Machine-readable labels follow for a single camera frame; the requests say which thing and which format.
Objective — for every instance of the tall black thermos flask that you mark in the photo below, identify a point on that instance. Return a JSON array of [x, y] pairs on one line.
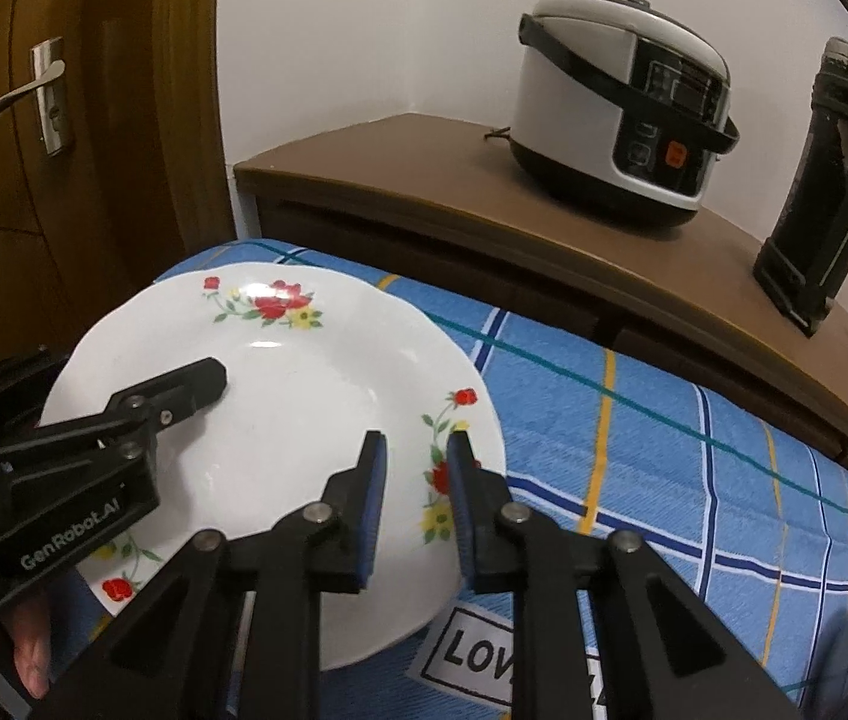
[[829, 202]]

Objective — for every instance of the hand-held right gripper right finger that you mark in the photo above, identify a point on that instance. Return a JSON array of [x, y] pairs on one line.
[[461, 510]]

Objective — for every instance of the brown wooden cabinet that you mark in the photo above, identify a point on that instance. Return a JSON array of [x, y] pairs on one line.
[[469, 217]]

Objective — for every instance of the large white floral plate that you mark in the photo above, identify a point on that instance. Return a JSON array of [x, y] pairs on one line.
[[296, 405]]

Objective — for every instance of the blue plaid tablecloth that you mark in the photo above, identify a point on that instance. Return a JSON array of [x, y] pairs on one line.
[[656, 465]]

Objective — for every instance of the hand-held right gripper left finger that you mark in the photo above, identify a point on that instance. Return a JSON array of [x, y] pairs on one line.
[[373, 510]]

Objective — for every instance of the white and black rice cooker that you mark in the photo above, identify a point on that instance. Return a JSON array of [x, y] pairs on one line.
[[581, 112]]

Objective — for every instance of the person's left hand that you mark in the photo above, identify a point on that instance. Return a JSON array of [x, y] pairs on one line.
[[30, 652]]

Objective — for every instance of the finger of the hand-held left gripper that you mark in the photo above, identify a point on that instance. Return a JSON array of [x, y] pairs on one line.
[[184, 386], [8, 397]]

